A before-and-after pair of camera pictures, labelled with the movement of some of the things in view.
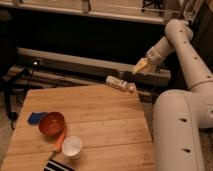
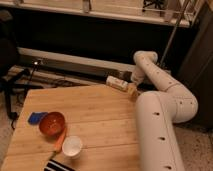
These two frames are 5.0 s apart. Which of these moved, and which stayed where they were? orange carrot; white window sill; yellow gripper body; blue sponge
Moved: yellow gripper body
Stayed: white window sill; blue sponge; orange carrot
